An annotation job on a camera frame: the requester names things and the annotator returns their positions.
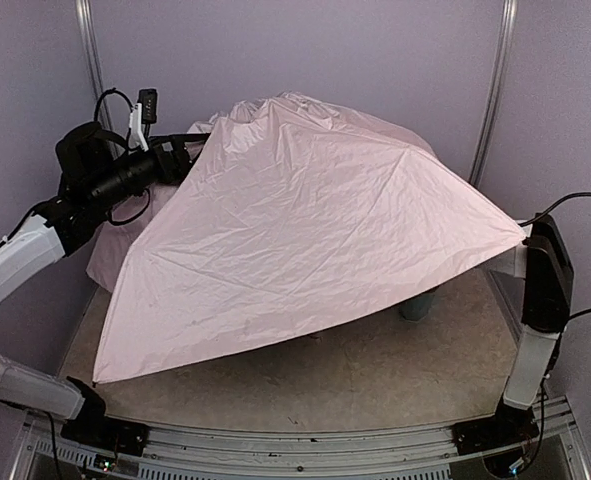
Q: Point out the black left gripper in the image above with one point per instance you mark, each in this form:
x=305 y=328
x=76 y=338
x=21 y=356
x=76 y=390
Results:
x=176 y=159

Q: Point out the pink umbrella black lining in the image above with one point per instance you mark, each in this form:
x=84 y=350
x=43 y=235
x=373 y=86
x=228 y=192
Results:
x=298 y=216

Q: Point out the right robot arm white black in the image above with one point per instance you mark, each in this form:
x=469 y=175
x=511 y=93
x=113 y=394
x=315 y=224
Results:
x=542 y=261

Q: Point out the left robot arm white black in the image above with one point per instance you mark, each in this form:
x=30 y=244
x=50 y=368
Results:
x=99 y=171

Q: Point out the light blue mug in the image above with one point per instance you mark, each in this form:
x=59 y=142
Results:
x=417 y=307

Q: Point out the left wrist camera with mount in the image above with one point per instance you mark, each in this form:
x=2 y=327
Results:
x=143 y=114

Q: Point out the left metal frame post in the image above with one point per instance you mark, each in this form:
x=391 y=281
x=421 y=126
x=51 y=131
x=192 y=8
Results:
x=89 y=44

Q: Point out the metal frame post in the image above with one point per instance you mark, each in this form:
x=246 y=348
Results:
x=499 y=71
x=89 y=44

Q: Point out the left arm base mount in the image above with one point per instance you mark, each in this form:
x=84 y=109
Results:
x=110 y=434

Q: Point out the right metal frame post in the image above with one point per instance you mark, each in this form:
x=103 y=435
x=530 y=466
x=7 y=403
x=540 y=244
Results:
x=499 y=71

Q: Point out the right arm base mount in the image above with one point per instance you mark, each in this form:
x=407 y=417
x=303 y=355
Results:
x=489 y=433

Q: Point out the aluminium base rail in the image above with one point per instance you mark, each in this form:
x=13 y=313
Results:
x=438 y=451

